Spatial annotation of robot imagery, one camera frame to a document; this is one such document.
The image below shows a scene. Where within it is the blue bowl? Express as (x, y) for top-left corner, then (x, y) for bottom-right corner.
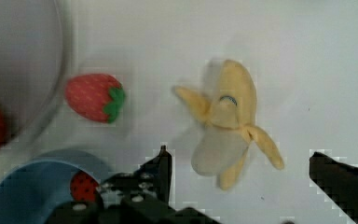
(0, 150), (113, 224)

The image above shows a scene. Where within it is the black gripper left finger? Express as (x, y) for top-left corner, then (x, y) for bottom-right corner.
(45, 146), (220, 224)

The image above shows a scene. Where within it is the grey round plate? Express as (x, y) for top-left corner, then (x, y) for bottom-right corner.
(0, 0), (63, 143)

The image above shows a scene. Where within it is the small red strawberry toy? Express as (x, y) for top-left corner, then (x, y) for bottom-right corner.
(70, 171), (99, 202)

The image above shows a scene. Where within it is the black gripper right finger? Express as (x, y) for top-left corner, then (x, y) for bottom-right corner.
(309, 152), (358, 224)

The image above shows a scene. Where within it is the plush peeled banana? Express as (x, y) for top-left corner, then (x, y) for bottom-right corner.
(174, 60), (284, 190)

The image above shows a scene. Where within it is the pink plush strawberry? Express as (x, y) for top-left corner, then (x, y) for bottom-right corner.
(64, 74), (126, 123)

